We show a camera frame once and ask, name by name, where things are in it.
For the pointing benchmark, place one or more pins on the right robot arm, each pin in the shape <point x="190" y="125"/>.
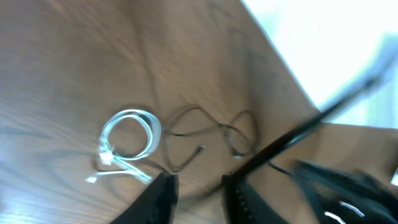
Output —
<point x="343" y="197"/>

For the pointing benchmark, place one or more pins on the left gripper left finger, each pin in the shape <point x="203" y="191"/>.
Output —
<point x="155" y="205"/>

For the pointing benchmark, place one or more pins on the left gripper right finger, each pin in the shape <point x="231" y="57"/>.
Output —
<point x="243" y="205"/>

